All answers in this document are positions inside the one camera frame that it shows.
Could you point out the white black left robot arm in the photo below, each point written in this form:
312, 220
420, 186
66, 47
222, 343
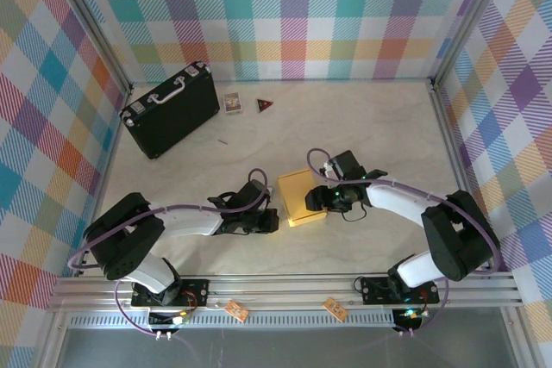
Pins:
194, 221

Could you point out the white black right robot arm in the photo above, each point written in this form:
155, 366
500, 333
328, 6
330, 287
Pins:
397, 202

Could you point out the black red triangular box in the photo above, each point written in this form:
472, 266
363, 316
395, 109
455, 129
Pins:
263, 104

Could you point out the playing card box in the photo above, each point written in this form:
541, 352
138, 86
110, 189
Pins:
233, 103

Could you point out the orange paper tag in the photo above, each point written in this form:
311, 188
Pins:
335, 309
236, 311

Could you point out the black briefcase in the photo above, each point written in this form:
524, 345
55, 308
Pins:
177, 122

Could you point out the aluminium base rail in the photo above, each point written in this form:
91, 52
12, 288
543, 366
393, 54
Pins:
280, 288

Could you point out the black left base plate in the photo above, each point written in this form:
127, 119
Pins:
196, 290

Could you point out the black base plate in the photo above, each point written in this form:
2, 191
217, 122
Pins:
371, 290
196, 290

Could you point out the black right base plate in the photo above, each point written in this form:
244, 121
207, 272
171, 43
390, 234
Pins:
371, 290

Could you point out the aluminium side rail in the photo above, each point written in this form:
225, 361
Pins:
450, 144

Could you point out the black connector bracket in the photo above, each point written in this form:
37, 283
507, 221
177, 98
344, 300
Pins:
407, 318
166, 319

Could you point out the aluminium frame post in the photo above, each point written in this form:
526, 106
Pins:
54, 342
519, 342
98, 25
471, 19

